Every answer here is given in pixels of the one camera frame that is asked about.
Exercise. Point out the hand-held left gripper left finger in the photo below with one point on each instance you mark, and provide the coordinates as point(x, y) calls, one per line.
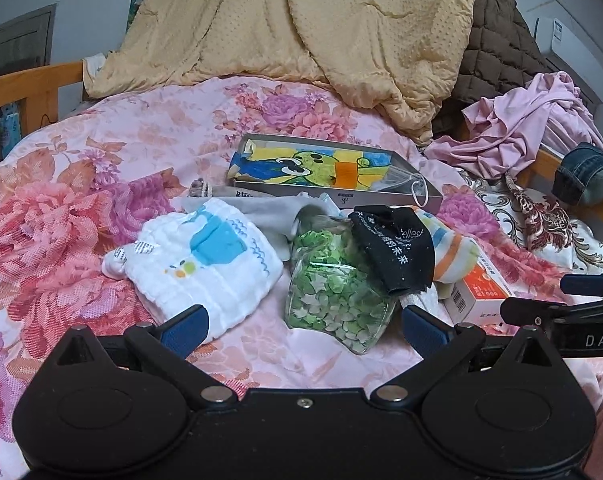
point(184, 334)

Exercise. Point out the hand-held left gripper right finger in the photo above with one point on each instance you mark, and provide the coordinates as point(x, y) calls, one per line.
point(424, 334)

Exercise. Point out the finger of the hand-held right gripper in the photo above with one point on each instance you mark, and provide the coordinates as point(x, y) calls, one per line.
point(589, 284)
point(531, 310)

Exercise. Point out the white towel with blue whale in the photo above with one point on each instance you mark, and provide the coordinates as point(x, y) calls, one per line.
point(221, 270)

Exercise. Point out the grey shallow box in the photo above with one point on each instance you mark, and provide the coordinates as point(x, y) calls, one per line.
point(371, 200)

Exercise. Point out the orange and white carton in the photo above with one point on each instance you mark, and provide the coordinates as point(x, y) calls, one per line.
point(476, 290)

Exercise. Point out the striped sock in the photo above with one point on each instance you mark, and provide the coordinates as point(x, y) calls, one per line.
point(456, 260)

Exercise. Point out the brown gold patterned cloth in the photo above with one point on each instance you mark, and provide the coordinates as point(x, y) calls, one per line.
point(541, 215)

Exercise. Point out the black cap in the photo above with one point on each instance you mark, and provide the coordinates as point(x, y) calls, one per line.
point(396, 250)

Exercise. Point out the glass jar of green stars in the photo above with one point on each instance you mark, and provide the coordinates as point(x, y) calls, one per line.
point(331, 285)

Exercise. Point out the blue jeans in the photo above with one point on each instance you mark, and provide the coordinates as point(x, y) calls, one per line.
point(586, 170)

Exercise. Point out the small grey knitted item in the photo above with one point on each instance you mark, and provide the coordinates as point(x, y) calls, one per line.
point(200, 189)

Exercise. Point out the grey cloth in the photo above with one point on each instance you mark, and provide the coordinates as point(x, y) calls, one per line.
point(261, 210)

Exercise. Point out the white face mask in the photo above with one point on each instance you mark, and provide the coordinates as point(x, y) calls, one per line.
point(406, 180)

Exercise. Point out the pink garment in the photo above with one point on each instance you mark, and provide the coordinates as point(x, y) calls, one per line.
point(511, 130)

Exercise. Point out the pink floral bed sheet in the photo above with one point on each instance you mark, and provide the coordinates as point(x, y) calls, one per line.
point(81, 185)

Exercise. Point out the cartoon print cloth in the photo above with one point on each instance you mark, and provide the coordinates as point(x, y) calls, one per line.
point(306, 162)

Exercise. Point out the white air conditioner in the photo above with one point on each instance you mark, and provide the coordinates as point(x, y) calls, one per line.
point(576, 55)

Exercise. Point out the brown quilted jacket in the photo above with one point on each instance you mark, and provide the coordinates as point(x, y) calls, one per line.
point(496, 50)

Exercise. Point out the blue patterned pouch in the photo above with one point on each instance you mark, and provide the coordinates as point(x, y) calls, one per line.
point(9, 127)

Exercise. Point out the yellow blanket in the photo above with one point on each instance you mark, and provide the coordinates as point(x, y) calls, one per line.
point(281, 35)

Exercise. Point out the wooden bed frame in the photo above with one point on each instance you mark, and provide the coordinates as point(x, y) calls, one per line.
point(26, 90)

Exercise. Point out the grey wall panel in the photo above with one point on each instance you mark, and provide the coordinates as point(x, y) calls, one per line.
point(16, 45)

